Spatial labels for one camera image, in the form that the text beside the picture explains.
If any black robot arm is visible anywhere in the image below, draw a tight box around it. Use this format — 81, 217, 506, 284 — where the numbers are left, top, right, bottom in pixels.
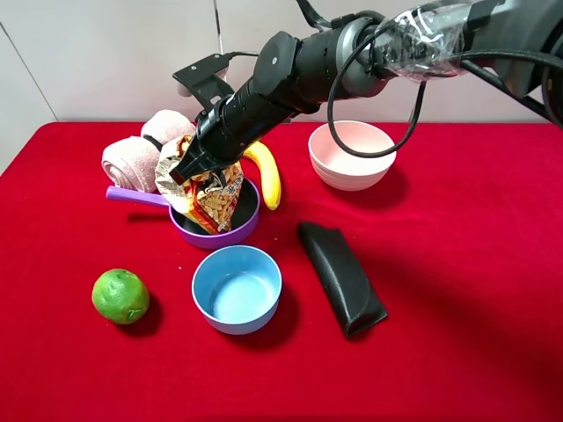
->
170, 1, 562, 184

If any black cable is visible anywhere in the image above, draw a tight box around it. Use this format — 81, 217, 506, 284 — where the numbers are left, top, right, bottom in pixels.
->
226, 0, 563, 158

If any yellow banana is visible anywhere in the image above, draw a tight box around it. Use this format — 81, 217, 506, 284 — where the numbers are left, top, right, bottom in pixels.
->
244, 141, 282, 210

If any purple toy pan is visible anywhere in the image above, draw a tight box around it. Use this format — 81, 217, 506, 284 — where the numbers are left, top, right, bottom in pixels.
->
106, 178, 260, 250

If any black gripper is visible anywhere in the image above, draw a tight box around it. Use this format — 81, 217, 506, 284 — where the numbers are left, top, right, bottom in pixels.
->
170, 79, 320, 184

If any red tablecloth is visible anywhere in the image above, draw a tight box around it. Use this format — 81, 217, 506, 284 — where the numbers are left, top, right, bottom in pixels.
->
1, 122, 562, 421

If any blue bowl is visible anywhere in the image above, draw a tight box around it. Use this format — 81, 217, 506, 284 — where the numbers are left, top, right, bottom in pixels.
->
192, 245, 282, 336

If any green citrus fruit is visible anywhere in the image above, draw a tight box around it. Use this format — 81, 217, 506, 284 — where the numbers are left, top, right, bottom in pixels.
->
91, 268, 150, 324

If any pink bowl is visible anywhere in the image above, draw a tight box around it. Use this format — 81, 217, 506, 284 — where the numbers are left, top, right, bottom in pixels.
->
308, 120, 397, 192

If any black glasses case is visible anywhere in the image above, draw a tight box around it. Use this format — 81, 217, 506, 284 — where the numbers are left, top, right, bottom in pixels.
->
296, 222, 388, 338

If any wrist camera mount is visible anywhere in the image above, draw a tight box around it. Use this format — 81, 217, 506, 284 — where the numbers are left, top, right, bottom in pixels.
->
172, 54, 234, 112

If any rolled pink towel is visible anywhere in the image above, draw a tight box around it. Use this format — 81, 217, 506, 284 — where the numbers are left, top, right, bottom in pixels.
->
101, 110, 195, 193

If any orange snack bag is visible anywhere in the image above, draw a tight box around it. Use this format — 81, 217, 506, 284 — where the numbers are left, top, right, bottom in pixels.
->
155, 135, 244, 235

